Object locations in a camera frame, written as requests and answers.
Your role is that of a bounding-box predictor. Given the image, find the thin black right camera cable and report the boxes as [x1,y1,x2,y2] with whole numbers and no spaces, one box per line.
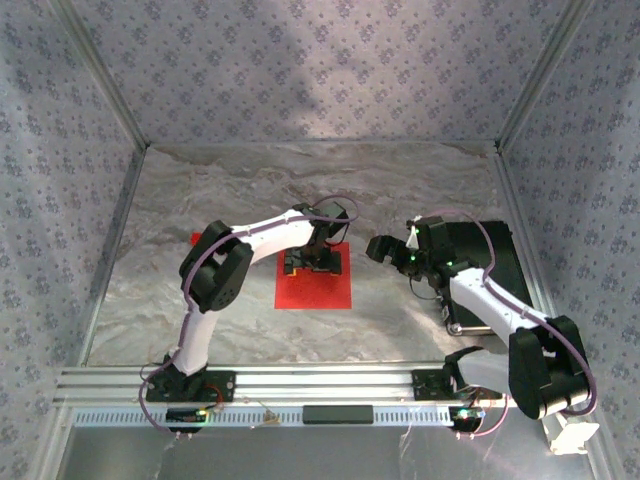
[407,272,446,302]

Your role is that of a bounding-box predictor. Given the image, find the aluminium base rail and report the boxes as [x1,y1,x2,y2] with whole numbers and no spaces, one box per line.
[52,363,512,407]

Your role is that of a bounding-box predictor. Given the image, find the red square paper sheet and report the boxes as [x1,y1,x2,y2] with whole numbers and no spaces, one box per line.
[273,242,353,311]

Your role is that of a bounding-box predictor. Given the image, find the slotted grey cable duct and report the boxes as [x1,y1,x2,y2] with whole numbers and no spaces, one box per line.
[72,405,461,427]

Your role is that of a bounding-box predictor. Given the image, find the white plastic bracket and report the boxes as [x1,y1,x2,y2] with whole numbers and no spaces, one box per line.
[539,417,600,456]

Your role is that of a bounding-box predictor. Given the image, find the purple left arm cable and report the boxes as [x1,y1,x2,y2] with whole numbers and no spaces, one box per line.
[137,194,360,441]

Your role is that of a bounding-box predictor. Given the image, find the aluminium table side bar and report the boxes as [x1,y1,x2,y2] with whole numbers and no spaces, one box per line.
[492,147,559,321]
[78,144,150,369]

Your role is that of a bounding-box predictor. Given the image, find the aluminium frame post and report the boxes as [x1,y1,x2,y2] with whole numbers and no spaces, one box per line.
[494,0,600,150]
[52,0,151,147]

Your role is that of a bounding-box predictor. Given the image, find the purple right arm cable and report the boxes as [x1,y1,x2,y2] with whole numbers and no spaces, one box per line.
[414,209,600,441]

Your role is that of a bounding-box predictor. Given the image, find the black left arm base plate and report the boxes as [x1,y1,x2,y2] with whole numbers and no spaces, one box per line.
[145,370,237,404]

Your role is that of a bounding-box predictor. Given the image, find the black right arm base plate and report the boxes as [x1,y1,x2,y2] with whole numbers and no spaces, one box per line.
[411,369,467,401]

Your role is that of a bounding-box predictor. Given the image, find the black flat case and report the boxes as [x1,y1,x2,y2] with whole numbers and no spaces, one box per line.
[437,219,536,337]

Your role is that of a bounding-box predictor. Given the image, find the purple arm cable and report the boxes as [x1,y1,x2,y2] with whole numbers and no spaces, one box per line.
[414,209,600,441]
[137,194,360,441]

